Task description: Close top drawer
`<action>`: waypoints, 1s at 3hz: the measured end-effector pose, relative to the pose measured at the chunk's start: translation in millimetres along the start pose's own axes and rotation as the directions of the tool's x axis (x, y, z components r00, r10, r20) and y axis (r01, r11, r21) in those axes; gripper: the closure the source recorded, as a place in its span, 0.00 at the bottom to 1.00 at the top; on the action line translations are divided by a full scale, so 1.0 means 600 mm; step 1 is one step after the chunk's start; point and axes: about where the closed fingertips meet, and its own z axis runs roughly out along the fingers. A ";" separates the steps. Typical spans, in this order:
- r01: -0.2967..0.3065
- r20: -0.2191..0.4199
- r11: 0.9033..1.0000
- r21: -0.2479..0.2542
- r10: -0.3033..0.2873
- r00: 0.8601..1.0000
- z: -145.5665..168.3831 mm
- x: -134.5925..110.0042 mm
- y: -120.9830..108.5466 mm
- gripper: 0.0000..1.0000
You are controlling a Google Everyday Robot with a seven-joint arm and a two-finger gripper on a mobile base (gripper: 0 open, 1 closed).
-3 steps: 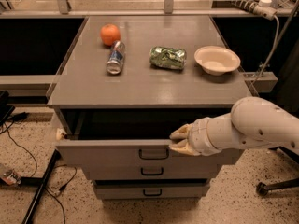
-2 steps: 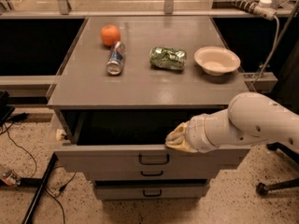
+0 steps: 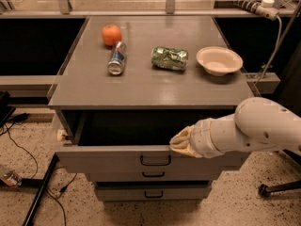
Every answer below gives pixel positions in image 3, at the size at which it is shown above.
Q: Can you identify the grey top drawer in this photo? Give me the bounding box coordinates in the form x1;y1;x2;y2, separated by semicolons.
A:
55;109;249;174

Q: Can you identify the grey drawer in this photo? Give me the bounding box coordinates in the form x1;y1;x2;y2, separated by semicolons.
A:
95;181;212;202
55;109;249;174
85;170;221;182

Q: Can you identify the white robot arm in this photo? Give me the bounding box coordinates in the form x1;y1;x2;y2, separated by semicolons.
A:
169;97;301;158

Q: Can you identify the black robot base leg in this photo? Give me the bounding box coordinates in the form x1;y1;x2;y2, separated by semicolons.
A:
257;149;301;200

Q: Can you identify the grey bottom drawer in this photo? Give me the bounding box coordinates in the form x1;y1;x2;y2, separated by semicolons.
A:
95;181;212;202

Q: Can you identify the grey middle drawer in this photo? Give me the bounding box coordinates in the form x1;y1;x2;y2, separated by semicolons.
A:
85;170;221;182

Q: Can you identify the white paper bowl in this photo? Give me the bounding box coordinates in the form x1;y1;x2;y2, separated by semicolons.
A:
196;46;243;76

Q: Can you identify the crushed green soda can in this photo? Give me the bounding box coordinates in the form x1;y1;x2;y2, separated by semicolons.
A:
151;47;189;71

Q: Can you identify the grey cabinet counter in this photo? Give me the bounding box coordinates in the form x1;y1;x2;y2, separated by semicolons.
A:
46;14;261;144

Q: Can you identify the blue silver soda can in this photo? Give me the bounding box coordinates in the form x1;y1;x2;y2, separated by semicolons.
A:
107;41;127;75

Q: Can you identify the orange fruit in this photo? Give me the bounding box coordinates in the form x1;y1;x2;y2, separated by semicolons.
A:
102;24;122;46

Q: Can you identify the white power strip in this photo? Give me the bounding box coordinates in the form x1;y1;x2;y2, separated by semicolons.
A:
227;0;279;21

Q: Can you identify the small red floor device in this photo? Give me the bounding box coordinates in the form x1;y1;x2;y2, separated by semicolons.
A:
0;165;22;186

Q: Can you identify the black box at left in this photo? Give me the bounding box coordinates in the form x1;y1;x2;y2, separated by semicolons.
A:
0;91;15;127

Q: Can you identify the black top drawer handle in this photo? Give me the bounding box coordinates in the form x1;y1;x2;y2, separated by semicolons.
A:
140;155;172;167

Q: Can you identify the black metal floor frame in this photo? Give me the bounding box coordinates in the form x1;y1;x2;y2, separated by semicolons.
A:
22;154;58;226

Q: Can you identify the black floor cable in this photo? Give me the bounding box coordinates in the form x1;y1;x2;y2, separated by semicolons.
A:
0;116;39;181

